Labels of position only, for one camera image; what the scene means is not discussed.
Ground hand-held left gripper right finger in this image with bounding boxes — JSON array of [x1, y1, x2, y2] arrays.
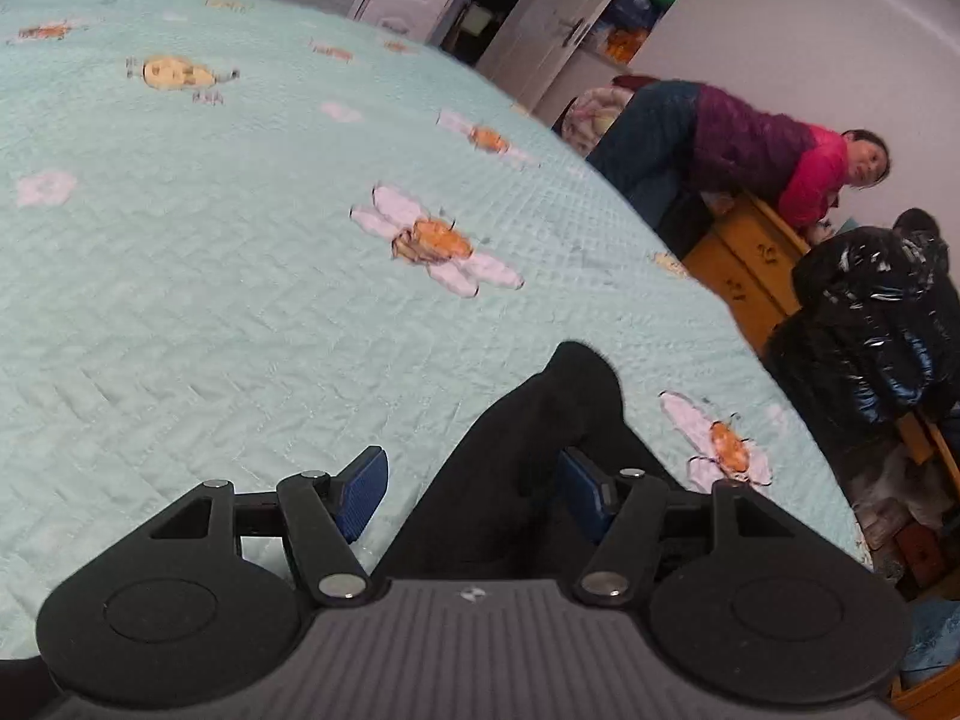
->
[[556, 446, 796, 607]]

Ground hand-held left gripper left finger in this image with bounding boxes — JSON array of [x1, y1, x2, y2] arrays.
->
[[148, 444, 391, 605]]

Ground black pants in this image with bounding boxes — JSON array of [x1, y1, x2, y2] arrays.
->
[[360, 341, 721, 586]]

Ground bee-print quilted bedspread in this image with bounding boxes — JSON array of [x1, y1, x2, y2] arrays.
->
[[0, 0, 875, 720]]

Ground rolled floral quilt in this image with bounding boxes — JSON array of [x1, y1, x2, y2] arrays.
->
[[559, 85, 638, 155]]

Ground light blue cloth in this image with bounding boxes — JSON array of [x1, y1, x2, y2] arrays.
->
[[900, 600, 960, 691]]

